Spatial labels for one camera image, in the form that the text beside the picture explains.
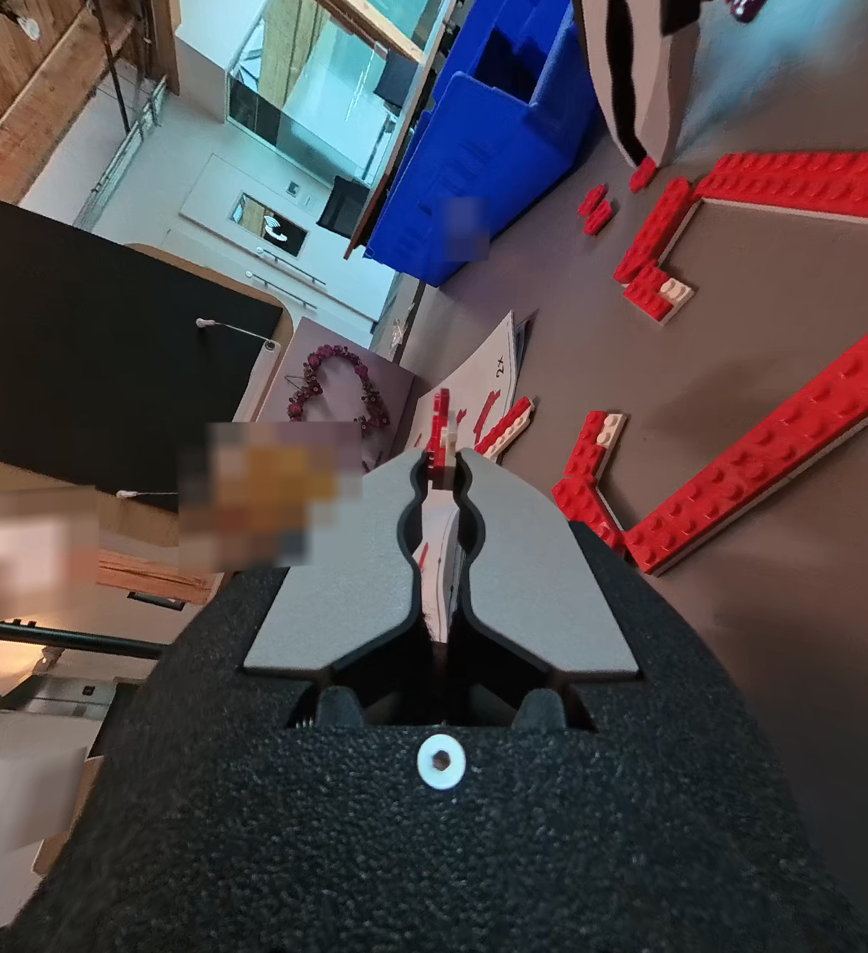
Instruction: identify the blue plastic crate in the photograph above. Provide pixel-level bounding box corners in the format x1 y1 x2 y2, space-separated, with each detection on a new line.
363 0 603 288

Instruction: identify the red plate with white brick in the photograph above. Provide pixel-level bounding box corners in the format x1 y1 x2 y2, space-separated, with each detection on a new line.
622 263 696 326

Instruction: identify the small red brick pair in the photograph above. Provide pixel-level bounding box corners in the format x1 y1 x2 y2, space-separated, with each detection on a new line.
578 183 618 237

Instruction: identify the purple box with flower heart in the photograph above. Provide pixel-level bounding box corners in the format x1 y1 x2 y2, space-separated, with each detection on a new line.
254 316 417 479

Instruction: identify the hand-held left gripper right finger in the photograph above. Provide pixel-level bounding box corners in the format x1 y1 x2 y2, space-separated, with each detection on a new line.
456 448 640 679

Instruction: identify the red and white slim plate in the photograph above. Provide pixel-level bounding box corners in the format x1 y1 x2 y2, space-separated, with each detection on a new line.
474 396 536 460

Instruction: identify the building instruction booklet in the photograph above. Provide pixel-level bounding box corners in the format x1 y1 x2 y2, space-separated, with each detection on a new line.
402 310 533 643

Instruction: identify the small red and white brick piece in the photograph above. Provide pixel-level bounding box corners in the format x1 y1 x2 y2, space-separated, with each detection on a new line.
428 387 461 492

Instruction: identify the very long red brick strip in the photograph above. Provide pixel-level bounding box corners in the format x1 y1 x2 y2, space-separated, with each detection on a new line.
622 301 868 576

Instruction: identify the red square brick plate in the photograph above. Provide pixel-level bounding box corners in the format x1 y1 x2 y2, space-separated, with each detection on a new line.
550 476 629 556

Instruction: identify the grey desk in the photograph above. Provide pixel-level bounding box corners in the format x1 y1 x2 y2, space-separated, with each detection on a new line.
370 0 868 953

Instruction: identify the black wall panel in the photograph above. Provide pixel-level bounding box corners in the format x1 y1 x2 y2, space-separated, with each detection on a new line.
0 186 286 515

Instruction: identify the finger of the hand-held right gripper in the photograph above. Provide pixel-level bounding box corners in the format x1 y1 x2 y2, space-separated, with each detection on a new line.
626 0 704 163
577 0 648 166

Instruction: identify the long red brick plate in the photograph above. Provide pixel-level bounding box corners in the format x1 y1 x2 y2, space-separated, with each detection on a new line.
693 151 868 233

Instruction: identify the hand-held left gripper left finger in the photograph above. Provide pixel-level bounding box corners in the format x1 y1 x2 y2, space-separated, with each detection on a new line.
244 449 429 679

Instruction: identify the red brick with white stud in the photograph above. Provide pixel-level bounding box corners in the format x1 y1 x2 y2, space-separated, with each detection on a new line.
563 410 628 482

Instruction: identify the short red brick plate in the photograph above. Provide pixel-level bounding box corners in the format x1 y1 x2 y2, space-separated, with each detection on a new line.
612 177 703 285

